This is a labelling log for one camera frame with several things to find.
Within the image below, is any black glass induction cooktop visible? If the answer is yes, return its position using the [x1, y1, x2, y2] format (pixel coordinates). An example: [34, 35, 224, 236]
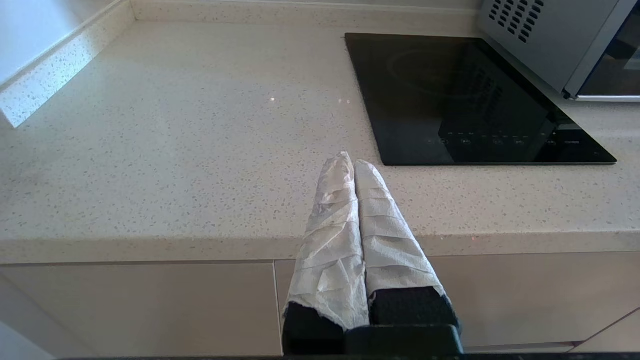
[344, 33, 618, 167]

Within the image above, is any left gripper wrapped left finger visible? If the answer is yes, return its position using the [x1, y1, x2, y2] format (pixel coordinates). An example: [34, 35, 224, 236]
[282, 151, 371, 356]

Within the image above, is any silver Panasonic microwave oven body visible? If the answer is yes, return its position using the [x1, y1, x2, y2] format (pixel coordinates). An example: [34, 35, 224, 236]
[477, 0, 623, 97]

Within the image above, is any left gripper wrapped right finger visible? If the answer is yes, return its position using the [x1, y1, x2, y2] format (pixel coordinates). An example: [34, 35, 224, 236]
[354, 160, 461, 329]

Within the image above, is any beige cabinet front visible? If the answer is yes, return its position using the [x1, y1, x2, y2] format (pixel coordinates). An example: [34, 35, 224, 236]
[0, 262, 283, 359]
[275, 251, 640, 353]
[575, 309, 640, 354]

